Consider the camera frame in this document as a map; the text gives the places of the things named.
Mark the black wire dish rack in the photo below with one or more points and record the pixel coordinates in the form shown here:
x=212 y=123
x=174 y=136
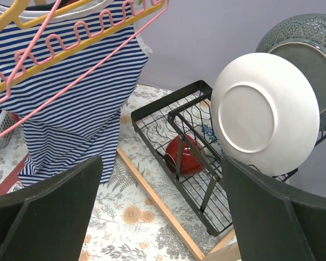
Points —
x=174 y=128

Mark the white plastic laundry basket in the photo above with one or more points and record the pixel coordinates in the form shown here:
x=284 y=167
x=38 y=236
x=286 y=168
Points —
x=0 y=130

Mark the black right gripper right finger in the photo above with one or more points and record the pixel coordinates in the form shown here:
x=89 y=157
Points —
x=273 y=220

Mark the teal patterned ceramic plate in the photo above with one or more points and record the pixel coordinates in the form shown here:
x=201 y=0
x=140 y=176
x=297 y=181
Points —
x=302 y=41

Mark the blue white striped tank top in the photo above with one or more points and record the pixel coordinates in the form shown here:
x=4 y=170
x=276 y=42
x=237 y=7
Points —
x=85 y=120

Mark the thin pink wire hanger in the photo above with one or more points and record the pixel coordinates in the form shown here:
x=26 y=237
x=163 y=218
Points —
x=26 y=64

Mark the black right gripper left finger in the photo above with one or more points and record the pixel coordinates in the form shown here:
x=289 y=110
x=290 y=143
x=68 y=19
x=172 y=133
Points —
x=48 y=220

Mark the yellow plastic hanger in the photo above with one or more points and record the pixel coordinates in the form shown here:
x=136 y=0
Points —
x=13 y=39

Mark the red ceramic bowl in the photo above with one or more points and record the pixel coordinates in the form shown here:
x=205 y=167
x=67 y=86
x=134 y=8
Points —
x=190 y=163

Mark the floral table mat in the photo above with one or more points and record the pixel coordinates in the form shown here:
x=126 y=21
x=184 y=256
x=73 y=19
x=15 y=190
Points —
x=125 y=223

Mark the wooden clothes rack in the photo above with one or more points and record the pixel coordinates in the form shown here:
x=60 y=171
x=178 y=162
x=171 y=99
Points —
x=222 y=251

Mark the white ceramic plate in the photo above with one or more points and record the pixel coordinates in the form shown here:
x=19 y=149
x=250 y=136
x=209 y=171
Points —
x=265 y=113

